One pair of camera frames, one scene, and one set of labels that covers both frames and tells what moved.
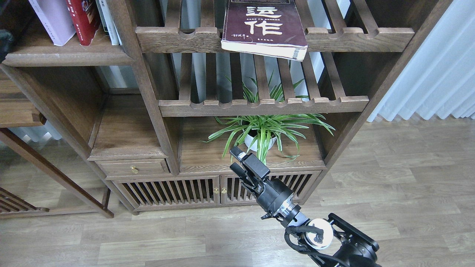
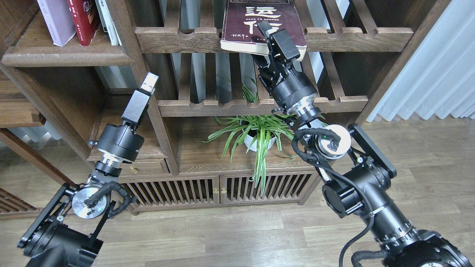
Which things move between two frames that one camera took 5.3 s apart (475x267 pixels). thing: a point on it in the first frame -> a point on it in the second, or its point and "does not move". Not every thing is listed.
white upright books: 107,22 does not move
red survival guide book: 86,17 does not move
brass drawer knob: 134,169 does not move
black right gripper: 274,194 -> 289,86
